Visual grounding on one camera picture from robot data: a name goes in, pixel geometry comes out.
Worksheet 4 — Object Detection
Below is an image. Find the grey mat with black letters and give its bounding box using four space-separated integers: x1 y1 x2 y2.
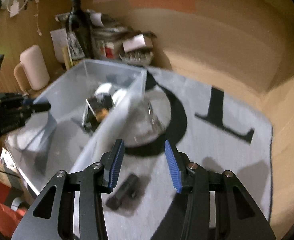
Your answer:
72 65 274 240

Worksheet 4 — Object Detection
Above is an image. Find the white folded card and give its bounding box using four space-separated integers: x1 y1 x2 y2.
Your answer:
123 34 153 53

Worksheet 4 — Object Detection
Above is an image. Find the stack of books and papers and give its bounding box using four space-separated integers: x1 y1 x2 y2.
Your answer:
91 26 131 60

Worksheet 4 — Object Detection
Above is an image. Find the small black rectangular box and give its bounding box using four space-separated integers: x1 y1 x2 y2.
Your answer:
106 173 139 210

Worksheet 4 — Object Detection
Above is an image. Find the white handheld massager device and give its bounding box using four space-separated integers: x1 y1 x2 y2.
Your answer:
94 82 128 106

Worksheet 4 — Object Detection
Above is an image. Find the bronze metal keychain ornament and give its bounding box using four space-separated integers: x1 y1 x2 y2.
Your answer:
91 96 113 123

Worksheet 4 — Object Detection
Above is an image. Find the dark wine bottle elephant label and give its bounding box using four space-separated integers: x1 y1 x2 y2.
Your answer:
66 0 94 60

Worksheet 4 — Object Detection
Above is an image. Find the white cable with plug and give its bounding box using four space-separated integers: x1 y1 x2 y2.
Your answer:
34 0 44 37

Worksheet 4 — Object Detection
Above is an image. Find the clear plastic storage bin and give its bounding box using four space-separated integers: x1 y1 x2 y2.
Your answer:
5 60 147 194

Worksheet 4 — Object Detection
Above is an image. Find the silver metal cylinder tube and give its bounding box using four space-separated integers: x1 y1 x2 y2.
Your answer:
81 99 98 132

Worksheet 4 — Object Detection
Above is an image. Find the yellow lip balm tube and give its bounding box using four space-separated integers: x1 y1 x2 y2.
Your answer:
61 46 73 70

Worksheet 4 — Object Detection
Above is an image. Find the white handwritten paper note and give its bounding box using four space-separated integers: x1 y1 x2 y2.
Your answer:
50 29 67 63

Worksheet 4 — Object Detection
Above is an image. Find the orange sticky note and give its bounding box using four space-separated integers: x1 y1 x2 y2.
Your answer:
129 0 196 13

